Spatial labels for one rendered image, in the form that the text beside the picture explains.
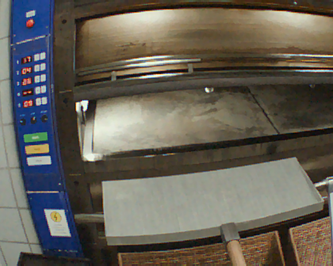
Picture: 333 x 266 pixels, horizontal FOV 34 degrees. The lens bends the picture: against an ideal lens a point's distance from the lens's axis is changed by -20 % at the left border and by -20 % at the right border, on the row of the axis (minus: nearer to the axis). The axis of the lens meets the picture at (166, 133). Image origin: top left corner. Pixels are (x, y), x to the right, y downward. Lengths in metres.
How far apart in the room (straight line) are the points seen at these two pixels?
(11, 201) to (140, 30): 0.72
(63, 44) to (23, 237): 0.71
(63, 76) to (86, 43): 0.12
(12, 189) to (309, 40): 1.13
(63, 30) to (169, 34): 0.32
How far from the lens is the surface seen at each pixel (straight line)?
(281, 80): 1.74
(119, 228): 1.49
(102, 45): 1.80
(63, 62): 1.83
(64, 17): 1.80
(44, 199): 1.94
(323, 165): 2.06
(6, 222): 2.05
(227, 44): 1.82
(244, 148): 1.93
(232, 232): 1.37
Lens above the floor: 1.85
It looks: 19 degrees down
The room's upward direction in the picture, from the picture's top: 5 degrees counter-clockwise
